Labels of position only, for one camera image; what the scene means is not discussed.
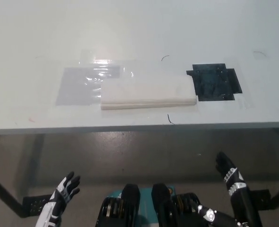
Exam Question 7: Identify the black perforated floor plate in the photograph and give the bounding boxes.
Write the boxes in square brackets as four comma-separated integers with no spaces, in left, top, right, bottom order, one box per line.
[245,189,272,209]
[23,194,53,217]

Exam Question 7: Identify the black and white right hand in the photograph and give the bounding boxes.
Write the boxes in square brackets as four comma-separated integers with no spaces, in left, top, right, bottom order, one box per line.
[197,151,264,227]

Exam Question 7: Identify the black tape patch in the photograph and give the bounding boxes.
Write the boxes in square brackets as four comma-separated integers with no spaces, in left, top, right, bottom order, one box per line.
[186,62,244,102]

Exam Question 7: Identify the clear plastic bag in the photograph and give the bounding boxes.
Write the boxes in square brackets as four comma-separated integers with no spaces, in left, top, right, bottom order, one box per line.
[55,66,121,106]

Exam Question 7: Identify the white and black left hand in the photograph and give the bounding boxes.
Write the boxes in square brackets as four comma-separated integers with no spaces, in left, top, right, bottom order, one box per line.
[35,171,81,227]

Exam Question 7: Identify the black robot legs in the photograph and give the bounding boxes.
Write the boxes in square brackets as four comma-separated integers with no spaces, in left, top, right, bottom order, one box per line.
[96,183,203,227]

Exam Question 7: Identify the white napkin stack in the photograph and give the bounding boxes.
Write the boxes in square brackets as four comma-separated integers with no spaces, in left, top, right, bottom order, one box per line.
[100,75,197,111]

